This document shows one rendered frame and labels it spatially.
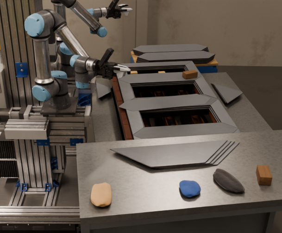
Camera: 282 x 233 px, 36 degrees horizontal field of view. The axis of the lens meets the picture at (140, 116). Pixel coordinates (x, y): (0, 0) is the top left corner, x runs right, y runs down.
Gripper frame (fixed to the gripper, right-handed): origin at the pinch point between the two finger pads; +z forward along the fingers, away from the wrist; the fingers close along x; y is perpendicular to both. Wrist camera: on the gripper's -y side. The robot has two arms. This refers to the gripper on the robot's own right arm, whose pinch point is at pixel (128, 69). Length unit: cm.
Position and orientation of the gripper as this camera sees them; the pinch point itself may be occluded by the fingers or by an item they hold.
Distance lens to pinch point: 233.1
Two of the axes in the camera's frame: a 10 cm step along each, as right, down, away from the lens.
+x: -4.1, 3.2, -8.5
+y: -0.8, 9.2, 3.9
